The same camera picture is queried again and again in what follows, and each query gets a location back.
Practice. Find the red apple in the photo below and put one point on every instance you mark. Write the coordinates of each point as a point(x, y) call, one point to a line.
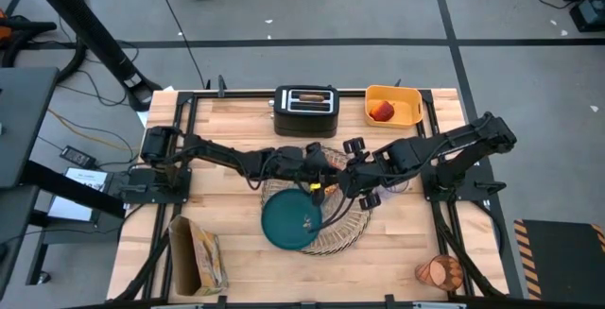
point(382, 110)

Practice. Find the yellow cereal balls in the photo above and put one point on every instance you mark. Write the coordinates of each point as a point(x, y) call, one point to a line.
point(330, 188)

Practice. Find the black mat yellow stripes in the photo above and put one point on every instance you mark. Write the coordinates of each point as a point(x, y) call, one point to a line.
point(562, 257)

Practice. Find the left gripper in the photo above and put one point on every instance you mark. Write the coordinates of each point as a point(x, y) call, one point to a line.
point(321, 169)

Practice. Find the black power adapter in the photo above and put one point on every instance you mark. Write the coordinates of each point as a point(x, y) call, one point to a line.
point(78, 157)

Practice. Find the black toaster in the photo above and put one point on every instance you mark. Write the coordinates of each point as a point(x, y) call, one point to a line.
point(307, 125)

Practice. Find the round woven straw placemat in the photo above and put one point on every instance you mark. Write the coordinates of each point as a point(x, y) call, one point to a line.
point(350, 233)

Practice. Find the teal plate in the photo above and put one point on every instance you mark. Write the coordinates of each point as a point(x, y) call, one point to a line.
point(283, 224)

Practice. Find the black aluminium table frame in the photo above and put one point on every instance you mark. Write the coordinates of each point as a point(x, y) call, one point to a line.
point(426, 96)

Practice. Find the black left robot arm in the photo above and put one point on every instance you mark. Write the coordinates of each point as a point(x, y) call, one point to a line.
point(212, 150)

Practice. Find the brown toast slice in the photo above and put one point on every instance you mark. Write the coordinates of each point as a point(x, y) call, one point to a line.
point(312, 97)

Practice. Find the orange faceted tumbler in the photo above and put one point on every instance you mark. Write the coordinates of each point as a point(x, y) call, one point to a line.
point(439, 273)

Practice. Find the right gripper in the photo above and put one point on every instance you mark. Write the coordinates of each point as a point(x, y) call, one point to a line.
point(361, 176)

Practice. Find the clear drinking glass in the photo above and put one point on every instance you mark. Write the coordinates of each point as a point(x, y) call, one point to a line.
point(397, 187)

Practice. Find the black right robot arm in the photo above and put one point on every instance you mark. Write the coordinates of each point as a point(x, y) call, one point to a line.
point(472, 134)

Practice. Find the black desk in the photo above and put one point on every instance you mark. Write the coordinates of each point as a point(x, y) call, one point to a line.
point(23, 125)

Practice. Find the panda cereal box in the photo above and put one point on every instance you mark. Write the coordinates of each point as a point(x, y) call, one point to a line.
point(208, 262)

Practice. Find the white paper sheet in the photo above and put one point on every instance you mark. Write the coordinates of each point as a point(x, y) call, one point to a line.
point(71, 207)

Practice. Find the yellow plastic basket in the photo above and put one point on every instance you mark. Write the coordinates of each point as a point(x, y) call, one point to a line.
point(406, 110)

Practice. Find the black tall pole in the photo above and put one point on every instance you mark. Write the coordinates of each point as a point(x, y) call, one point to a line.
point(90, 30)

